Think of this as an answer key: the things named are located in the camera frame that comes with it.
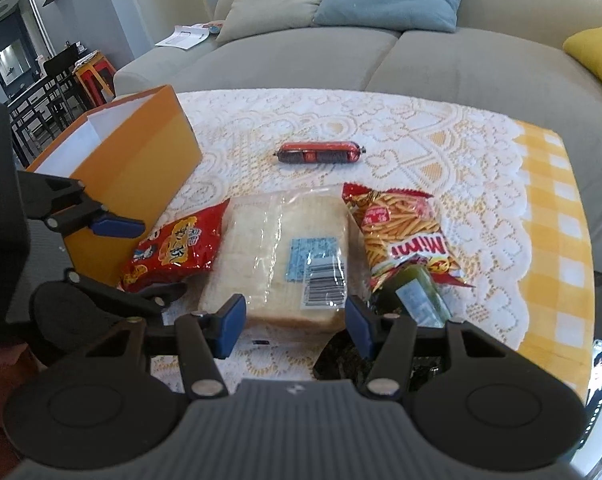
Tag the red cartoon snack packet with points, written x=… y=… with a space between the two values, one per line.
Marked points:
x=176 y=250

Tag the white printed booklet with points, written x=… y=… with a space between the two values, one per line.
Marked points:
x=181 y=37

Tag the beige sofa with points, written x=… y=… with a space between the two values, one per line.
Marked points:
x=306 y=60

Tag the orange-red cloth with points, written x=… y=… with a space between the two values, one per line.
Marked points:
x=6 y=390

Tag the yellow cushion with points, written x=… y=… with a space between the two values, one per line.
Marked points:
x=598 y=52

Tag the red fries snack packet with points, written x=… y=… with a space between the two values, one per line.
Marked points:
x=401 y=230

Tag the black dining chair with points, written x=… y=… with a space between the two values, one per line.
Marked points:
x=63 y=75

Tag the white lace tablecloth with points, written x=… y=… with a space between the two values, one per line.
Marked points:
x=431 y=125

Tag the red and yellow stool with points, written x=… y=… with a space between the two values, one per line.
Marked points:
x=93 y=67

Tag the beige cushion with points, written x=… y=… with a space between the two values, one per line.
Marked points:
x=276 y=5

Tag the yellow checked tablecloth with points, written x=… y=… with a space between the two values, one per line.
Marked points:
x=556 y=210

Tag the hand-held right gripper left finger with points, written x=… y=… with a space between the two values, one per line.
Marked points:
x=233 y=327

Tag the orange cardboard box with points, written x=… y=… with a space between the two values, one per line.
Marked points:
x=141 y=160

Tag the green snack packet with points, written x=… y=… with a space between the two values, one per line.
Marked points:
x=421 y=300

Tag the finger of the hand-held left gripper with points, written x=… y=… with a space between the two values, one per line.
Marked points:
x=118 y=227
x=146 y=302

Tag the colourful small booklet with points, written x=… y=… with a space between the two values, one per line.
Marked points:
x=211 y=26

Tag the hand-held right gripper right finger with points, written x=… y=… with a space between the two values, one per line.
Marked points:
x=358 y=327

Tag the dark seaweed snack packet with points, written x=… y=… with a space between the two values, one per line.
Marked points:
x=338 y=355

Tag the clear bag of sliced bread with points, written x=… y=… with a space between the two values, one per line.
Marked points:
x=261 y=260

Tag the red sausage stick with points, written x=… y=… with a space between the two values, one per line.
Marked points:
x=321 y=152

